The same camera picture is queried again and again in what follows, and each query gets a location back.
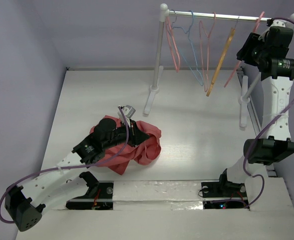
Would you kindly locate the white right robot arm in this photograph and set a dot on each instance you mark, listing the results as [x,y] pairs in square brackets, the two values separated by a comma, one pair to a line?
[267,52]

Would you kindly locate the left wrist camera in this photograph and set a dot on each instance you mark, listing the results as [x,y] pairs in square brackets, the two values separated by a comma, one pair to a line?
[126,112]

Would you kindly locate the thick pink plastic hanger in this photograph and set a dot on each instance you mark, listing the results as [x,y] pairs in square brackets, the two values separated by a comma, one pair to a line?
[257,23]

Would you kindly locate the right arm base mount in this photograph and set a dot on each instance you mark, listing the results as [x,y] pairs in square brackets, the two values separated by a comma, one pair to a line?
[223,194]

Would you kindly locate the orange wooden hanger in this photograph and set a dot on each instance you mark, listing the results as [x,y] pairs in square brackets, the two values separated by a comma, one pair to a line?
[222,57]

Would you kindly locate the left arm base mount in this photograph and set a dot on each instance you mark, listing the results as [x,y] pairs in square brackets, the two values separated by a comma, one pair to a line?
[99,195]

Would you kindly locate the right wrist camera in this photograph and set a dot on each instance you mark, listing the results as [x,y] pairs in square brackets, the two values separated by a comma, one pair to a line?
[275,23]

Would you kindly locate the pink hanger far left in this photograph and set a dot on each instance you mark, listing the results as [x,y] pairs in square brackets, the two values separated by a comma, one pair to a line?
[172,45]

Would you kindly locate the thin pink wire hanger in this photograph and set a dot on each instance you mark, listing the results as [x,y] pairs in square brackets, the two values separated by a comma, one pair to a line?
[203,33]

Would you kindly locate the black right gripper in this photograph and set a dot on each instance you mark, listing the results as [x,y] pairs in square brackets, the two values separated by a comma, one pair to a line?
[245,47]

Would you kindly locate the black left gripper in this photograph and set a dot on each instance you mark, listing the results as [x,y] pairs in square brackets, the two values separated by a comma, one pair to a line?
[136,136]

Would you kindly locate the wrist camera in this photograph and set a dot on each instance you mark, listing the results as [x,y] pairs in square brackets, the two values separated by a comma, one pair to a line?
[275,23]
[126,112]

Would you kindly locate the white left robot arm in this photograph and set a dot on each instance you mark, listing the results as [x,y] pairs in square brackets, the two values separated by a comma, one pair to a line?
[28,199]

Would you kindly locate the red t shirt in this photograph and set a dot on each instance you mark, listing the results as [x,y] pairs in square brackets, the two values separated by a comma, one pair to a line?
[143,154]

